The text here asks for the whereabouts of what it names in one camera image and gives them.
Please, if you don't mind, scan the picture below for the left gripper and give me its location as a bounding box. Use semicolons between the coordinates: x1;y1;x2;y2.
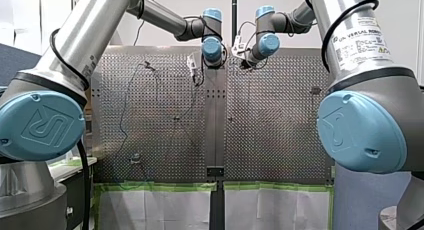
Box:
194;67;206;88

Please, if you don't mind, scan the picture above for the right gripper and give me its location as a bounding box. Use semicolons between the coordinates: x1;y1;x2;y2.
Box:
239;57;260;71

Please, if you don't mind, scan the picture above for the black pole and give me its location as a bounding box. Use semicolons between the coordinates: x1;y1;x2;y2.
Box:
231;0;238;46

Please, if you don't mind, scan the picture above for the black panel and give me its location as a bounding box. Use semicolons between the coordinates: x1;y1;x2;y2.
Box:
61;165;96;230

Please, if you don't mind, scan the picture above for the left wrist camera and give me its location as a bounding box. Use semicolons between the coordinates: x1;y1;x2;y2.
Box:
186;52;199;78

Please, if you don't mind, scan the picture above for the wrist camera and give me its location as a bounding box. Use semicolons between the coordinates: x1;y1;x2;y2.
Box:
186;52;199;78
231;34;248;60

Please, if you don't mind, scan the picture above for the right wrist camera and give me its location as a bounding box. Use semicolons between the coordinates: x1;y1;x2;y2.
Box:
231;34;248;60

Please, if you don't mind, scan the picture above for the black cable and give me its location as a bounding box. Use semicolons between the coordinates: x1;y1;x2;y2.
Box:
49;27;91;91
132;0;160;47
76;139;92;230
320;0;380;73

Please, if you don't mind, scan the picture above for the blue cable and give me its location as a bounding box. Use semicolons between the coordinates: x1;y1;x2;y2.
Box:
113;61;158;191

